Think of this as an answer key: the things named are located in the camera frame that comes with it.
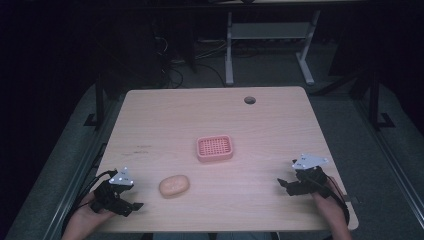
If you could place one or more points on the white metal desk frame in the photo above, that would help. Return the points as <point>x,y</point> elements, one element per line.
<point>266,30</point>

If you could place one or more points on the pink plastic soap dish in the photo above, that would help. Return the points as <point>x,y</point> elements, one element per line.
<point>214,148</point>

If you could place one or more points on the black metal stand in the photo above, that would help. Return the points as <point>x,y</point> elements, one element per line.
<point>375,100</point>
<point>99,100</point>

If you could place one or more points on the person's right hand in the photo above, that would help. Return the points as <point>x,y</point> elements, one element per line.
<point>328,206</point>

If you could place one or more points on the aluminium rail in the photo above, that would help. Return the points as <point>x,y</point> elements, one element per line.
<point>83,163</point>
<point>390,153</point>

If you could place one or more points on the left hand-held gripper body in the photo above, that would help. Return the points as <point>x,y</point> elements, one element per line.
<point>111,195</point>

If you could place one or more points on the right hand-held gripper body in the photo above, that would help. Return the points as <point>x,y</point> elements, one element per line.
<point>308,181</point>

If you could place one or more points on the person's left hand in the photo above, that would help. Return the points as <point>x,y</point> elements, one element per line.
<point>87,215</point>

